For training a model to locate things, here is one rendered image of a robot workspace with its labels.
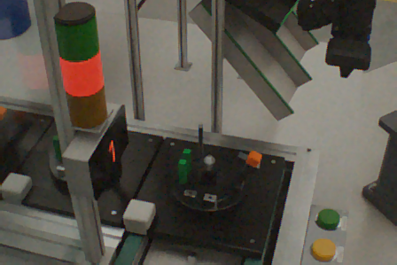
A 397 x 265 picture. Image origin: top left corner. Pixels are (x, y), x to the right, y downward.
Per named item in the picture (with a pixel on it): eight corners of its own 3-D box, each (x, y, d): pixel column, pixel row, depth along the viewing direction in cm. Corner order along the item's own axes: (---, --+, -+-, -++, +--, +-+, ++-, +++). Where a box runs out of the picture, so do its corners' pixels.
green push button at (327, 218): (339, 217, 103) (341, 209, 102) (338, 234, 100) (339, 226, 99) (317, 214, 104) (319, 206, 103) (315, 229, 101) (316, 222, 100)
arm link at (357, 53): (379, -37, 88) (340, -43, 89) (377, 19, 74) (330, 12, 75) (372, 10, 93) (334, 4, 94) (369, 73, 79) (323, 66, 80)
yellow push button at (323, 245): (336, 247, 98) (338, 239, 97) (333, 265, 95) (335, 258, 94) (312, 243, 99) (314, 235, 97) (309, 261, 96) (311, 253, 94)
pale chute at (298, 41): (305, 51, 140) (319, 42, 137) (288, 80, 131) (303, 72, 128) (230, -41, 134) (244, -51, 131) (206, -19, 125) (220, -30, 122)
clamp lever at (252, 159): (244, 181, 105) (262, 153, 100) (241, 189, 103) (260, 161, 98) (226, 172, 104) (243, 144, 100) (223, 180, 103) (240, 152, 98)
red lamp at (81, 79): (110, 76, 75) (106, 43, 72) (94, 99, 71) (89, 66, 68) (74, 71, 76) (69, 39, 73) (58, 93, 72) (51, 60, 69)
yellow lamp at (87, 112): (113, 107, 78) (110, 77, 75) (98, 131, 74) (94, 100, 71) (79, 102, 79) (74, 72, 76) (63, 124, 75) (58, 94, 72)
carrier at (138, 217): (284, 164, 115) (290, 113, 107) (260, 260, 96) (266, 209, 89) (165, 144, 120) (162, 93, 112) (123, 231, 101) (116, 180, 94)
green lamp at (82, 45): (105, 42, 72) (102, 8, 69) (89, 65, 68) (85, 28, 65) (69, 38, 73) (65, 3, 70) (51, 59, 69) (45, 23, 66)
